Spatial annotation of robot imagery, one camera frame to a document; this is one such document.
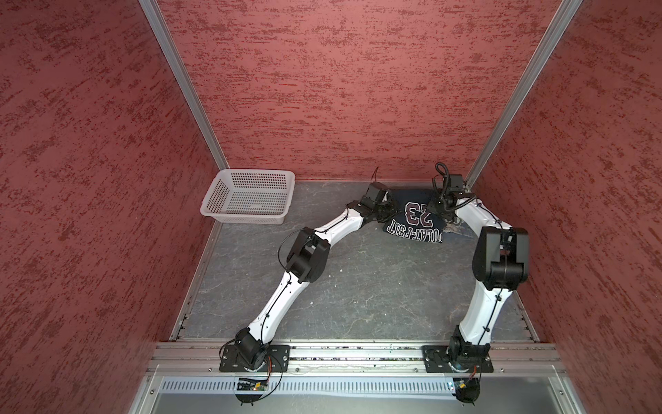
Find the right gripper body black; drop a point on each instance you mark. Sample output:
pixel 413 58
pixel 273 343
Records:
pixel 437 205

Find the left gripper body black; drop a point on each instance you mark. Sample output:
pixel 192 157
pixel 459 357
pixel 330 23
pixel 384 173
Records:
pixel 384 209

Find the grey-blue tank top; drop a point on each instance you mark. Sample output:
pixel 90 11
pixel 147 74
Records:
pixel 459 229

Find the dark navy maroon-trimmed tank top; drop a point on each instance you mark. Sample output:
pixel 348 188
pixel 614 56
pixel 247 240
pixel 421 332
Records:
pixel 413 221

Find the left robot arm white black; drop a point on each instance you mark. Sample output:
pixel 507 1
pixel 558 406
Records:
pixel 304 264

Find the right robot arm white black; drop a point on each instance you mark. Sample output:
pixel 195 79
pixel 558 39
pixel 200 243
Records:
pixel 500 263

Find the white plastic laundry basket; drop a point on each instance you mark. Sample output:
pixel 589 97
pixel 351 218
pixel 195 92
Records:
pixel 249 196

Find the left small circuit board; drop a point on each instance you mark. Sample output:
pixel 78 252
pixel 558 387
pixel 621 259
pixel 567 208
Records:
pixel 252 385

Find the aluminium corner post right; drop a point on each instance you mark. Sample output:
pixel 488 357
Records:
pixel 559 23

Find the aluminium corner post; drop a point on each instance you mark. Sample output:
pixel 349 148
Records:
pixel 158 25
pixel 559 23

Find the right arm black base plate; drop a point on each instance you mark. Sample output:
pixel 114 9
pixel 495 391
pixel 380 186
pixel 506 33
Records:
pixel 457 359

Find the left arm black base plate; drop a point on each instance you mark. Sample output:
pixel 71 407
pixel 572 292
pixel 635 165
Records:
pixel 272 358

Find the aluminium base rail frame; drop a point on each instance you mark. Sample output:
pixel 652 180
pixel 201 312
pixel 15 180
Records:
pixel 311 358

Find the white perforated cable duct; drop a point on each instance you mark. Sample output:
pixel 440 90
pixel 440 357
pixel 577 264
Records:
pixel 415 387

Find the aluminium corner post left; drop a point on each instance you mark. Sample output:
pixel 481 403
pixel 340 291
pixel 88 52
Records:
pixel 158 25

